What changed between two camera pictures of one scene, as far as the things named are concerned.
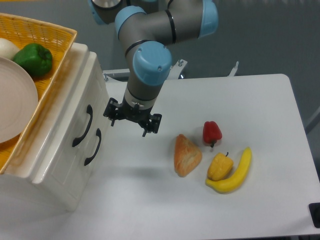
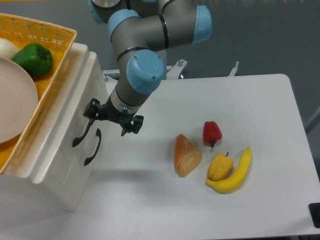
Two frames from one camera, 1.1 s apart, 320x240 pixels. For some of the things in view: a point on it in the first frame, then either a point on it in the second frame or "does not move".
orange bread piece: (187, 157) does not move
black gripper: (114, 109) -> (94, 110)
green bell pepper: (38, 60) does not move
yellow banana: (233, 183) does not move
